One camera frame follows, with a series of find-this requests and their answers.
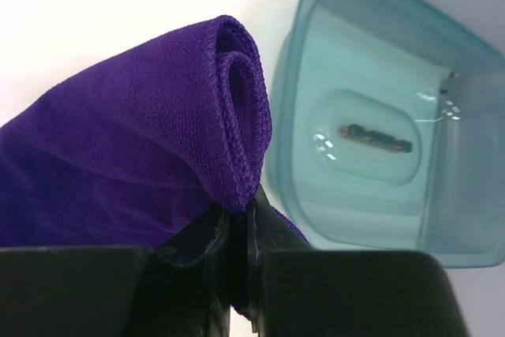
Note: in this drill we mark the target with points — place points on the purple towel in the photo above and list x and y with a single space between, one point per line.
133 149

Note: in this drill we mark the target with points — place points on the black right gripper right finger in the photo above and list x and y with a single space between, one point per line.
296 290

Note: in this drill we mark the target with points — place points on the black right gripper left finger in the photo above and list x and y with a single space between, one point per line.
178 289

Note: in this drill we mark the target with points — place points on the teal translucent plastic bin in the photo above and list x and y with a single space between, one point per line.
389 131

